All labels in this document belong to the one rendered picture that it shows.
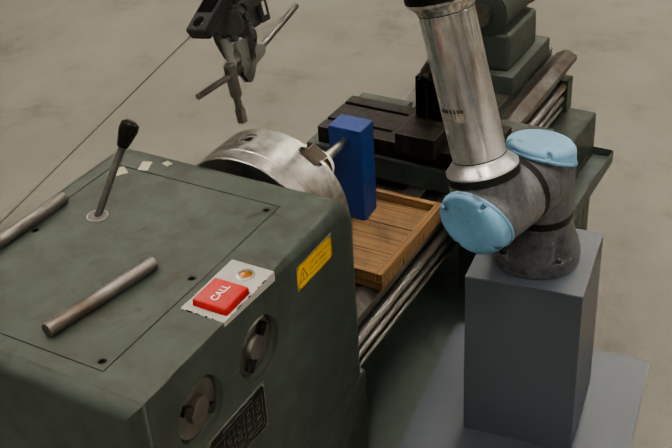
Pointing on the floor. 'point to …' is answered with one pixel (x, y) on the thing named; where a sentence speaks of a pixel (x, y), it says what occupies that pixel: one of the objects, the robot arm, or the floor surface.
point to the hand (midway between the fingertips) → (244, 76)
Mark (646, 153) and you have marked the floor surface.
